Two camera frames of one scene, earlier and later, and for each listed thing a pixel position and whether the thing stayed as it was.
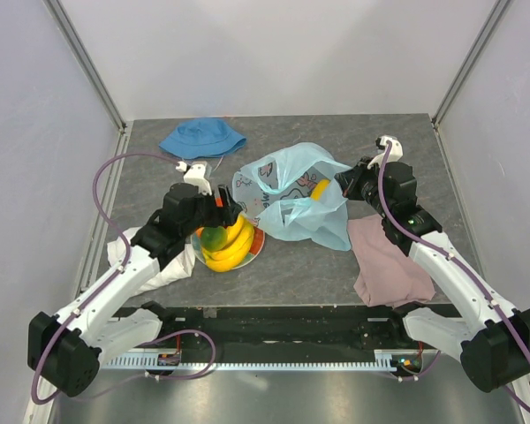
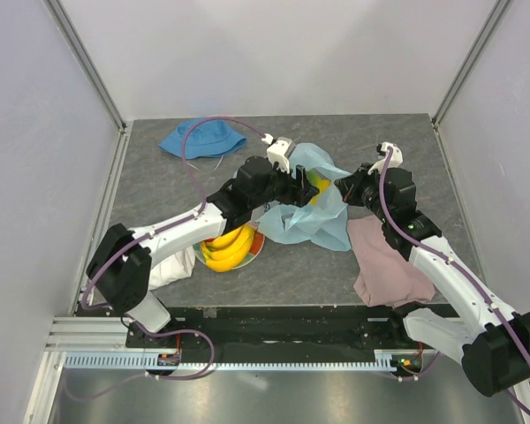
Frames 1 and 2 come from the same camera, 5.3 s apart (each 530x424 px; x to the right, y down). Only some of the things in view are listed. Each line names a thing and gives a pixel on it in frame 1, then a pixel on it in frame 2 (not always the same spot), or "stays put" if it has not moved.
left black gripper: x=223 y=215 to x=299 y=192
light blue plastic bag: x=274 y=188 stays put
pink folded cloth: x=386 y=275 stays put
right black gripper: x=350 y=179 stays put
